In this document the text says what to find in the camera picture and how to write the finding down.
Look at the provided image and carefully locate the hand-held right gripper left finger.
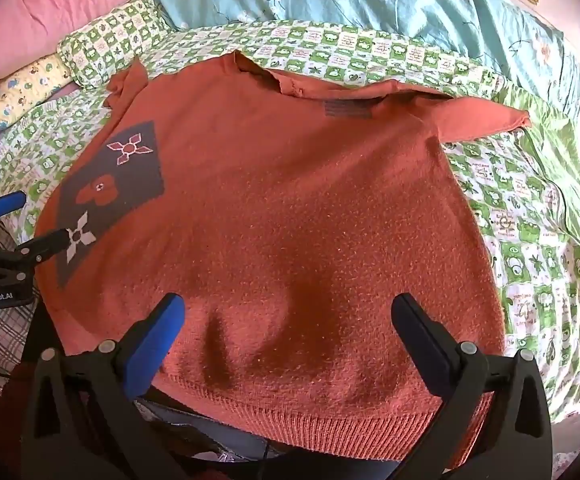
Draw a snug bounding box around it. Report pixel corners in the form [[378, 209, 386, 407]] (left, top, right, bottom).
[[20, 292, 205, 480]]

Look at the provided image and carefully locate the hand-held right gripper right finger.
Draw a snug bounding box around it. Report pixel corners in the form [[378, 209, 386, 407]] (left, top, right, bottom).
[[391, 292, 553, 480]]

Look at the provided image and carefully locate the orange knitted sweater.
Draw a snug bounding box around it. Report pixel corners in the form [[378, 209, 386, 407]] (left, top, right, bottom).
[[34, 52, 532, 466]]

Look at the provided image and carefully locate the plaid cloth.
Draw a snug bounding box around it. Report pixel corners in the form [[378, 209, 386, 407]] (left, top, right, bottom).
[[0, 220, 43, 361]]

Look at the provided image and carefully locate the yellow printed cloth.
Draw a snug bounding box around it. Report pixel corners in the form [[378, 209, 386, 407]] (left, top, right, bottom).
[[0, 55, 73, 141]]

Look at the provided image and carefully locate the green checked bed sheet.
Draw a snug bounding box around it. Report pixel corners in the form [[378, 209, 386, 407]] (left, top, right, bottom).
[[0, 20, 580, 423]]

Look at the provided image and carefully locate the pink quilt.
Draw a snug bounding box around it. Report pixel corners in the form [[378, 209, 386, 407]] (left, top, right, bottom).
[[0, 0, 158, 88]]

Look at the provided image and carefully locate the green checked pillow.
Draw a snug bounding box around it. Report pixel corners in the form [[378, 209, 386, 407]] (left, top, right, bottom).
[[57, 0, 178, 88]]

